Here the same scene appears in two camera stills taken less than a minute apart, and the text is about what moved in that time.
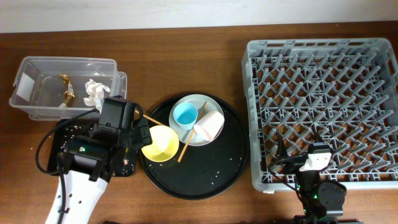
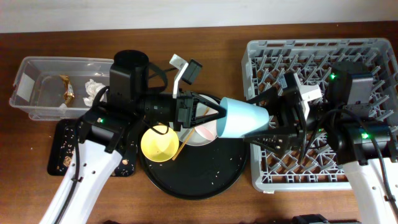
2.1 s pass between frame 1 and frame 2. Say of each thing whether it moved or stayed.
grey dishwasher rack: stayed
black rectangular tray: stayed
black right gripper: moved
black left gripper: moved
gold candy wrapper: stayed
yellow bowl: stayed
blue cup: moved
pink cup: stayed
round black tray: stayed
